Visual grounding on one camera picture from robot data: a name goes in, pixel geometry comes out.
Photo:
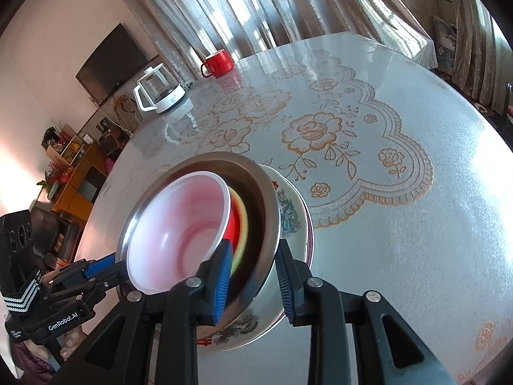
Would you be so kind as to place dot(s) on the person's left forearm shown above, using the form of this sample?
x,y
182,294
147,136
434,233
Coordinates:
x,y
32,361

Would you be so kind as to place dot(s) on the black wooden armchair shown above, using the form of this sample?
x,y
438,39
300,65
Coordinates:
x,y
60,228

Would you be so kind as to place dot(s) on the orange wooden cabinet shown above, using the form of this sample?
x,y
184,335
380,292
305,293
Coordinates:
x,y
76,192

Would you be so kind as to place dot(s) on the large purple floral rimmed plate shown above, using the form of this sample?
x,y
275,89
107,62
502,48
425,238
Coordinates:
x,y
311,244

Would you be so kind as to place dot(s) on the red green table ornaments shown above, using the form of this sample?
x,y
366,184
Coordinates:
x,y
52,176

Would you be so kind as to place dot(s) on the yellow plastic bowl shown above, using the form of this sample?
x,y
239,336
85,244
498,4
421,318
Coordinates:
x,y
245,236

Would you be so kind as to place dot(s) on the white plate blue red flowers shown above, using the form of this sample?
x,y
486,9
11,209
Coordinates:
x,y
288,216

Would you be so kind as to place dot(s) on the narrow grey curtain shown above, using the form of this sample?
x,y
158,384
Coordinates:
x,y
477,48

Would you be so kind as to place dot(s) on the small wooden shelf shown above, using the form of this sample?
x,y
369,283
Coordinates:
x,y
66,148

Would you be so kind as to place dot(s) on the red mug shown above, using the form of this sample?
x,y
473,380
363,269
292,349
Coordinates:
x,y
218,64

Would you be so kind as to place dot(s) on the small white box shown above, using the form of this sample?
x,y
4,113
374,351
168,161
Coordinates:
x,y
87,139

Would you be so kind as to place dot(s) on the black television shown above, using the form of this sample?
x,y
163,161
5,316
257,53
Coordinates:
x,y
108,68

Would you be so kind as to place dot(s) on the person's left hand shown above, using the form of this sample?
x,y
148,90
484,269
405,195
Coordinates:
x,y
72,341

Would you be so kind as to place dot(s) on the red plastic bowl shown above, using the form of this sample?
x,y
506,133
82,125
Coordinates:
x,y
180,228

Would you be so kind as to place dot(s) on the stainless steel bowl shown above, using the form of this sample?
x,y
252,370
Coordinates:
x,y
268,216

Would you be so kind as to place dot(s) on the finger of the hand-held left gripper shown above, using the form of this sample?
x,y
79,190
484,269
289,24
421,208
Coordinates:
x,y
102,265
80,288

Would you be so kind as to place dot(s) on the wide sheer grey curtain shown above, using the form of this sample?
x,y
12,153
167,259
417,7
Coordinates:
x,y
260,4

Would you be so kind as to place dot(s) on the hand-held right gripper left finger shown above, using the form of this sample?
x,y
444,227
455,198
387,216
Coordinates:
x,y
222,284

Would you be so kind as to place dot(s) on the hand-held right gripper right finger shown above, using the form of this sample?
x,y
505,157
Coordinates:
x,y
286,288

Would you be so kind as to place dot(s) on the white glass kettle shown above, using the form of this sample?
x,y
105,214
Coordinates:
x,y
168,98

